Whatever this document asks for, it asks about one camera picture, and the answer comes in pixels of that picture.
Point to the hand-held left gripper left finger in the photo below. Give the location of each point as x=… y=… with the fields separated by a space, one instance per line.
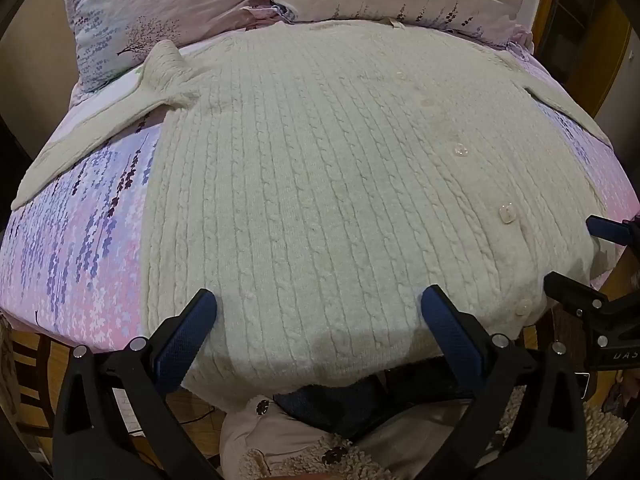
x=185 y=340

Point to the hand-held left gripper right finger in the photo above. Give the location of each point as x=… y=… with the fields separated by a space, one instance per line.
x=450 y=330

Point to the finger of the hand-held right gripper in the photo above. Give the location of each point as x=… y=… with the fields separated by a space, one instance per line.
x=607 y=230
x=575 y=292

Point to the cream shaggy rug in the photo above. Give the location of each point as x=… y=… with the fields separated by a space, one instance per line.
x=600 y=435

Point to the dark blue cloth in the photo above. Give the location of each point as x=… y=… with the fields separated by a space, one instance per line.
x=350 y=405

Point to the pink fleece pajamas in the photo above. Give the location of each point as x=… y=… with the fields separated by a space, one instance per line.
x=260 y=440

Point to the floral pink bed sheet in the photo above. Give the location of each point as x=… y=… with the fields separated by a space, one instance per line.
x=75 y=260

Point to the wooden chair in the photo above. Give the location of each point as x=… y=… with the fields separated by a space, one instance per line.
x=30 y=360

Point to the wooden headboard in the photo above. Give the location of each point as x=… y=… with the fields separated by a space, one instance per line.
x=612 y=50

